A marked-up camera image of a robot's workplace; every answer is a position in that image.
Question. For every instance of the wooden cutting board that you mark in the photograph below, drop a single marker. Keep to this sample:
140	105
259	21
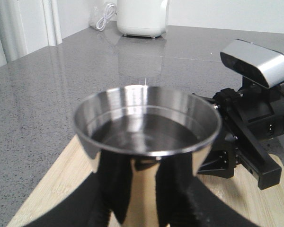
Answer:
72	167

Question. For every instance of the steel double jigger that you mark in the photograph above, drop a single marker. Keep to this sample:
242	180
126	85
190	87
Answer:
147	144

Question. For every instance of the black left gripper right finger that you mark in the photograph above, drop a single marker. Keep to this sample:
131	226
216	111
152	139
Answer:
203	201

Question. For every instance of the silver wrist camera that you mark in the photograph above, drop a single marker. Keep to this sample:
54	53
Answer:
258	64

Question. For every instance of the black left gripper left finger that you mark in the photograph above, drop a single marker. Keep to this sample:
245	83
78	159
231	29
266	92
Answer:
90	205

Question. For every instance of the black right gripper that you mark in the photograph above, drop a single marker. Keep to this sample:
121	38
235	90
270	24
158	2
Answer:
256	113

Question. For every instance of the white appliance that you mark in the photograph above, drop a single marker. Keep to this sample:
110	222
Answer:
143	18

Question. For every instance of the grey curtain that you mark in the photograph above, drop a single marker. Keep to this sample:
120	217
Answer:
27	26

